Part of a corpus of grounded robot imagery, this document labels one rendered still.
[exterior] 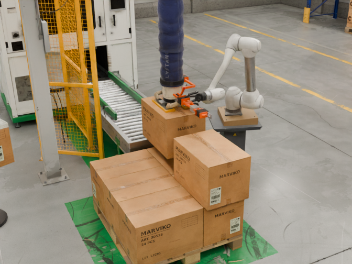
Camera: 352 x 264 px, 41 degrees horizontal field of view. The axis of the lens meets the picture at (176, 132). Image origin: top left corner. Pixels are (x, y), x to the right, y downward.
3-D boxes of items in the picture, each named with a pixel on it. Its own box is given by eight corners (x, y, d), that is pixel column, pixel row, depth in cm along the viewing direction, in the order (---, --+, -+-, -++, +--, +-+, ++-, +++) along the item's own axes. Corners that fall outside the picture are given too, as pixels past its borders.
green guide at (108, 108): (72, 82, 668) (71, 76, 664) (79, 80, 672) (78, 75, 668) (108, 121, 538) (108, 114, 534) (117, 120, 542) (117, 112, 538)
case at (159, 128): (142, 134, 478) (140, 98, 461) (177, 127, 494) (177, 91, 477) (167, 159, 429) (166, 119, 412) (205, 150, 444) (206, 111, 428)
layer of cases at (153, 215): (92, 196, 470) (89, 161, 453) (180, 173, 509) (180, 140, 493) (137, 269, 372) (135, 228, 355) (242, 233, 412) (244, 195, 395)
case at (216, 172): (174, 177, 423) (173, 138, 406) (211, 167, 440) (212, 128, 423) (207, 211, 375) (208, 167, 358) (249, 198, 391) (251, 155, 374)
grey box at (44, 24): (41, 47, 484) (37, 19, 472) (46, 47, 486) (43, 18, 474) (45, 52, 468) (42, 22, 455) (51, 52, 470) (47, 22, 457)
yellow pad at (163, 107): (151, 101, 454) (151, 96, 452) (161, 99, 458) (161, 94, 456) (165, 113, 426) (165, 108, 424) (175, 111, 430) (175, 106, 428)
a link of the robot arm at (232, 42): (223, 46, 442) (236, 47, 436) (228, 30, 447) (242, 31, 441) (227, 53, 453) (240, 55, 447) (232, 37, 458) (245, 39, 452)
